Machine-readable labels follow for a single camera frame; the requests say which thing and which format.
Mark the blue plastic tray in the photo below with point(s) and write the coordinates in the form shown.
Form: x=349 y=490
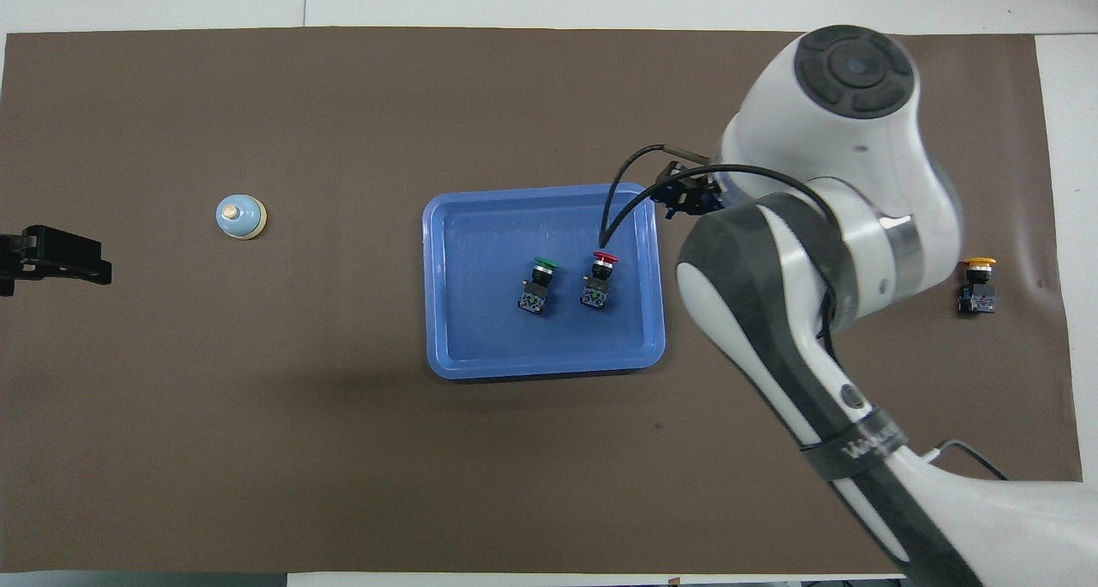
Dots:
x=480 y=329

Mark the brown table mat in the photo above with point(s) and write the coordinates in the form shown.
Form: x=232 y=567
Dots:
x=257 y=450

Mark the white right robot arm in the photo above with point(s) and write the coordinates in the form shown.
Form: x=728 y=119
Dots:
x=823 y=141

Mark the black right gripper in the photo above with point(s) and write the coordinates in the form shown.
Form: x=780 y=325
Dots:
x=703 y=194

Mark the yellow push button switch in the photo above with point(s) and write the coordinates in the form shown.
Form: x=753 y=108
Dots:
x=978 y=297

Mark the green push button switch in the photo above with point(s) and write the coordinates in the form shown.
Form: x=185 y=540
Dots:
x=534 y=297

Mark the light blue desk bell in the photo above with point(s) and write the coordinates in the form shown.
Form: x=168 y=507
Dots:
x=240 y=216

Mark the red push button switch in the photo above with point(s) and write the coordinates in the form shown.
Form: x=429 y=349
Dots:
x=594 y=293

